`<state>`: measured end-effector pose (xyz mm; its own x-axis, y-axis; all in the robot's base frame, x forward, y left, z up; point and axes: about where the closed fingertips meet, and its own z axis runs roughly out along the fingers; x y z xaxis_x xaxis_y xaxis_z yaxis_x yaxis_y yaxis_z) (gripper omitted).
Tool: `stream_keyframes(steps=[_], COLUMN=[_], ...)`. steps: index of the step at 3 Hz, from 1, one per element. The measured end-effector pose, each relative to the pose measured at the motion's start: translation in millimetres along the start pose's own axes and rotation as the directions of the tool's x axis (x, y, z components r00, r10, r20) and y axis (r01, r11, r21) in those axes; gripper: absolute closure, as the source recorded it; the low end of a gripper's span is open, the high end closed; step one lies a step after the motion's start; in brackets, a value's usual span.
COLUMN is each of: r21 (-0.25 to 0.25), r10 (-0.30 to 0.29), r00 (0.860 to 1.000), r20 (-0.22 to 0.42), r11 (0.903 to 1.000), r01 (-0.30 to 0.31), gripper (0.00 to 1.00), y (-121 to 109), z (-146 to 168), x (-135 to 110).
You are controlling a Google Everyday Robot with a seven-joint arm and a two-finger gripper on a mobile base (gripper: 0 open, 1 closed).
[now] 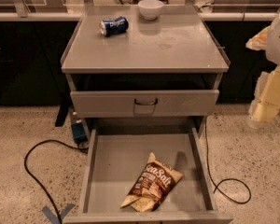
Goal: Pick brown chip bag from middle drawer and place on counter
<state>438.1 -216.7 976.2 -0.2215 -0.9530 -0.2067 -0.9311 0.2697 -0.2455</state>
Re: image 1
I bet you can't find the black cable on right floor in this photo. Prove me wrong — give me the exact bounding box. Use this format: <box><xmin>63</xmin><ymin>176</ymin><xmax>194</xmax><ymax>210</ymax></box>
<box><xmin>203</xmin><ymin>121</ymin><xmax>252</xmax><ymax>205</ymax></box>

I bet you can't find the black cable on floor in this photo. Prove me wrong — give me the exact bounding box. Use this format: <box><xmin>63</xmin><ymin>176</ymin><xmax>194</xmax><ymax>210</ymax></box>
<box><xmin>203</xmin><ymin>121</ymin><xmax>252</xmax><ymax>205</ymax></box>
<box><xmin>23</xmin><ymin>139</ymin><xmax>90</xmax><ymax>224</ymax></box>

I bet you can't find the open grey middle drawer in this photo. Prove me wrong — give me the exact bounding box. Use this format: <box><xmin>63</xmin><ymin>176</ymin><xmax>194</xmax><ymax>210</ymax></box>
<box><xmin>63</xmin><ymin>128</ymin><xmax>232</xmax><ymax>224</ymax></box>

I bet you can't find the long white back counter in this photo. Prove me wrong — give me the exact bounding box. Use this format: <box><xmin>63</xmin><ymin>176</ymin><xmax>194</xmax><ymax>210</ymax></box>
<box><xmin>0</xmin><ymin>5</ymin><xmax>279</xmax><ymax>21</ymax></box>

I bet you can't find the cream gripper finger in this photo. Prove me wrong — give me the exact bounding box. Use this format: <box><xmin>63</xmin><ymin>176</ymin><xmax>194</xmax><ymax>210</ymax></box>
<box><xmin>245</xmin><ymin>26</ymin><xmax>270</xmax><ymax>50</ymax></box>

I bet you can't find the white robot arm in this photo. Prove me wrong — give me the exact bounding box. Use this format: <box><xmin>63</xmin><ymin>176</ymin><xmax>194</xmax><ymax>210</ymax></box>
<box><xmin>245</xmin><ymin>12</ymin><xmax>280</xmax><ymax>129</ymax></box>

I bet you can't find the blue soda can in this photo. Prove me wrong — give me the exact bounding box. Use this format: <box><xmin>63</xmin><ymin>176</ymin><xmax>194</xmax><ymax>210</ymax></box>
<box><xmin>99</xmin><ymin>17</ymin><xmax>129</xmax><ymax>37</ymax></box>

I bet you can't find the black cable on left floor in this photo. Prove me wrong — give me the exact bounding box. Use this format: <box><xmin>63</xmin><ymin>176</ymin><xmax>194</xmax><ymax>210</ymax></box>
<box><xmin>23</xmin><ymin>139</ymin><xmax>90</xmax><ymax>224</ymax></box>

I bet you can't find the blue power adapter box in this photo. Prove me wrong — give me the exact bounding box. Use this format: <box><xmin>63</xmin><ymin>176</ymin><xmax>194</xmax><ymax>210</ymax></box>
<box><xmin>71</xmin><ymin>122</ymin><xmax>88</xmax><ymax>144</ymax></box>

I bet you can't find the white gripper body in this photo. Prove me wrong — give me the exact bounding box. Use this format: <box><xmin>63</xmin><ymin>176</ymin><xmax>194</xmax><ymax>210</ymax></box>
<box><xmin>248</xmin><ymin>66</ymin><xmax>280</xmax><ymax>129</ymax></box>

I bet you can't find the closed grey top drawer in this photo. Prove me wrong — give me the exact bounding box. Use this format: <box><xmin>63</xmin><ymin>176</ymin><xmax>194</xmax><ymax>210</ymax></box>
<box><xmin>71</xmin><ymin>90</ymin><xmax>219</xmax><ymax>118</ymax></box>

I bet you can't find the blue tape cross on floor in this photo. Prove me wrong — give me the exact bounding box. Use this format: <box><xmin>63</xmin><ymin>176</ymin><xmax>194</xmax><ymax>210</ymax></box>
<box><xmin>42</xmin><ymin>203</ymin><xmax>75</xmax><ymax>224</ymax></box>

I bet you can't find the grey drawer cabinet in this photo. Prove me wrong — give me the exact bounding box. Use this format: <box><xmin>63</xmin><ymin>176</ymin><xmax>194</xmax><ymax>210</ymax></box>
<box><xmin>62</xmin><ymin>16</ymin><xmax>229</xmax><ymax>132</ymax></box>

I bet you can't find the brown sea salt chip bag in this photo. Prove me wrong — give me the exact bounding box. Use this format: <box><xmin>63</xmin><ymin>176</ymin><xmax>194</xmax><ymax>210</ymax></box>
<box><xmin>120</xmin><ymin>153</ymin><xmax>183</xmax><ymax>212</ymax></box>

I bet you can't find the white bowl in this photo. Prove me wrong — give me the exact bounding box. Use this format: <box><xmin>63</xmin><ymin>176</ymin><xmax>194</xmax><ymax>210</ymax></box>
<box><xmin>138</xmin><ymin>0</ymin><xmax>163</xmax><ymax>20</ymax></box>

